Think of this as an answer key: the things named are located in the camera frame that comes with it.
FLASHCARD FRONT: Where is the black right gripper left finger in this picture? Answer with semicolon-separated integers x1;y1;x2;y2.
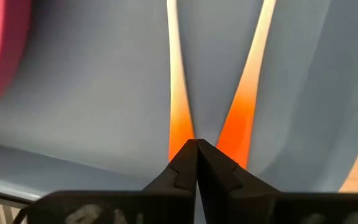
26;139;198;224

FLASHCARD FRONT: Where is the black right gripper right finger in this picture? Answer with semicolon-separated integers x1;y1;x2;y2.
197;138;358;224

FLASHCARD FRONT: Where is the clear spoon with orange handle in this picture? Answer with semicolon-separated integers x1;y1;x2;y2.
216;0;278;170

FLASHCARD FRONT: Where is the clear fork with orange handle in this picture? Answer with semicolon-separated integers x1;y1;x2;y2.
165;0;196;162

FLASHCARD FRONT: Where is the blue plastic tray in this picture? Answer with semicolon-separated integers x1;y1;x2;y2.
0;0;358;207

